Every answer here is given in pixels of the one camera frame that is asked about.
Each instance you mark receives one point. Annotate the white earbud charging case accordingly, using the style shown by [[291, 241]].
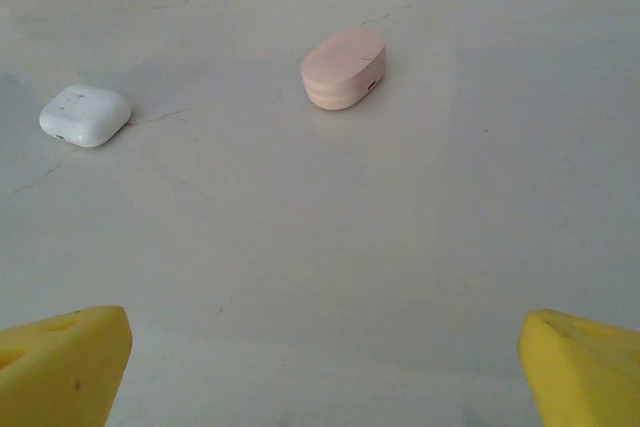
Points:
[[85, 114]]

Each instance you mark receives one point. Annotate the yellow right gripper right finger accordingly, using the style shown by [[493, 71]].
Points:
[[585, 377]]

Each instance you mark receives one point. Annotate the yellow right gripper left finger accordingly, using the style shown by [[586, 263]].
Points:
[[60, 372]]

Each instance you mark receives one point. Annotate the peach earbud charging case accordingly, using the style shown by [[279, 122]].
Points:
[[340, 69]]

